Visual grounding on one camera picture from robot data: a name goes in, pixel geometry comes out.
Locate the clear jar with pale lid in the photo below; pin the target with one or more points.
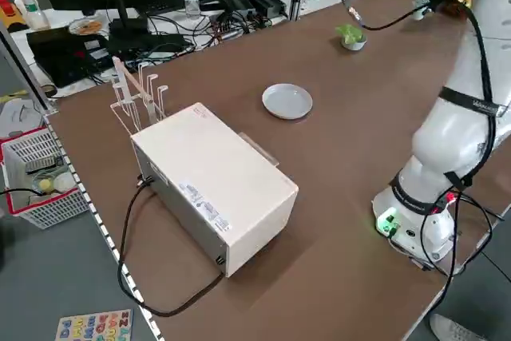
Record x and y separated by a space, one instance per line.
192 5

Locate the larger grey dish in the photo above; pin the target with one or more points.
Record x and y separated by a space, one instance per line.
287 99

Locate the alphabet puzzle board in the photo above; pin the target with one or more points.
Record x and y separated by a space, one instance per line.
92 327

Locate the aluminium table edge rail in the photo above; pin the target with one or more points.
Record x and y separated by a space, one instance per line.
108 237

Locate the white plastic bottle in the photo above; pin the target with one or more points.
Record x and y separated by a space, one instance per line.
34 17

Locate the green cup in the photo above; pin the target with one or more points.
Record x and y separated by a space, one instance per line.
419 13

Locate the yellow ball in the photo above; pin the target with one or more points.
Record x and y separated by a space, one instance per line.
45 186

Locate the person's white shoe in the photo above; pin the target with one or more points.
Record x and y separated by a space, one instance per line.
451 331

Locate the green lettuce leaf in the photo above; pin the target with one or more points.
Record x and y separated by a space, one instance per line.
347 33

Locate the white plastic basket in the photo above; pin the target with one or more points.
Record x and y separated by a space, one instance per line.
60 209

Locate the small white bowl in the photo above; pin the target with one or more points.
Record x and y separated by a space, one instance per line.
64 182

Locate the black equipment box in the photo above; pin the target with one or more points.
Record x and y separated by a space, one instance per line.
56 53

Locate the white toaster oven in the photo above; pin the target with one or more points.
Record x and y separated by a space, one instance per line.
215 165

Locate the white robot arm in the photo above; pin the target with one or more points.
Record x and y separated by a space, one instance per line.
451 137

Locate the plate of snacks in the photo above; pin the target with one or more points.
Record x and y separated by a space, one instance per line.
85 26

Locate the smaller grey dish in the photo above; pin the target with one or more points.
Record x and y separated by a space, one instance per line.
354 46

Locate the white paper sheet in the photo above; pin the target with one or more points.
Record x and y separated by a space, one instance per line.
20 115

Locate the yellow and red toy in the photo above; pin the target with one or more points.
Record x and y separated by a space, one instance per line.
8 13

